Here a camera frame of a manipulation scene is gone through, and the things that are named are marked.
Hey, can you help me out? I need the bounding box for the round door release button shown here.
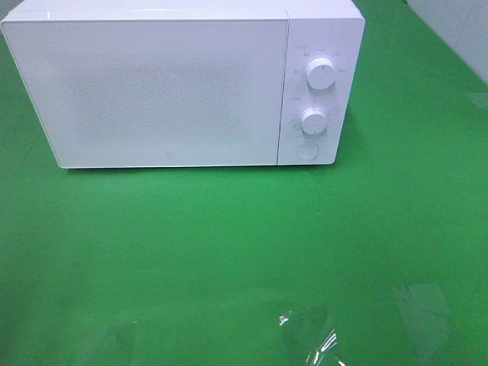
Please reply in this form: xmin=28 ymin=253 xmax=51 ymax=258
xmin=295 ymin=142 xmax=319 ymax=161

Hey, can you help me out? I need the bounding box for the white microwave knob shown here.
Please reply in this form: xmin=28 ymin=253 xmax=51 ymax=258
xmin=300 ymin=107 xmax=329 ymax=136
xmin=306 ymin=56 xmax=336 ymax=90

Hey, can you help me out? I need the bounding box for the white microwave door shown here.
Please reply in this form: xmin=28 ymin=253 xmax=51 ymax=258
xmin=2 ymin=20 xmax=287 ymax=169

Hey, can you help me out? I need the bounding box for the white microwave oven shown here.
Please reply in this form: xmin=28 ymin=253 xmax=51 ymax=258
xmin=1 ymin=1 xmax=365 ymax=165

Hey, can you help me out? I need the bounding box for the clear tape patch right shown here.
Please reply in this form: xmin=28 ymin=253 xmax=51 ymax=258
xmin=393 ymin=281 xmax=458 ymax=365

